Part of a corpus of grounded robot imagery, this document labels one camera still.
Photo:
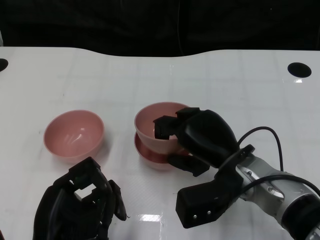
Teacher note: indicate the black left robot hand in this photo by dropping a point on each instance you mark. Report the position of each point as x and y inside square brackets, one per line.
[62, 217]

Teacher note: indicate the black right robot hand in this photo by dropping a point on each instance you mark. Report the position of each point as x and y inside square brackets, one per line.
[207, 135]

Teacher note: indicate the pink bowl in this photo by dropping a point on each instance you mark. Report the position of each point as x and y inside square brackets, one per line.
[72, 135]
[146, 122]
[152, 160]

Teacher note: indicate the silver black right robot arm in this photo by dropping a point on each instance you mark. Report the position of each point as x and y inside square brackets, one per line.
[297, 202]

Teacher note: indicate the black backdrop cloth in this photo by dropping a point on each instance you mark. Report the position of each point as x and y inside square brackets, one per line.
[100, 25]

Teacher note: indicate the white object at table edge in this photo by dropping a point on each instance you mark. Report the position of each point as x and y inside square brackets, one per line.
[1, 37]

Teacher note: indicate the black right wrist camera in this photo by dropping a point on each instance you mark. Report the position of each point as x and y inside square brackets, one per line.
[200, 200]

